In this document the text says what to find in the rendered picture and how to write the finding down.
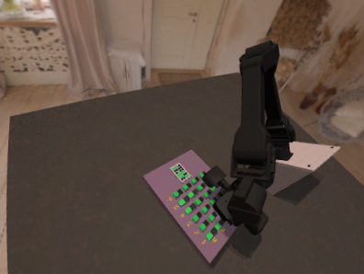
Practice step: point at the mauve switch panel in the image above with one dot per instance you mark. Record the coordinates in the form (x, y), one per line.
(179, 187)

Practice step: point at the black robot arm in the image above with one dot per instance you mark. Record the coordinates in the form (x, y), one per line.
(255, 144)

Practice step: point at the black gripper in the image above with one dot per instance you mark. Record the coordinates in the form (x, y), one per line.
(216, 176)

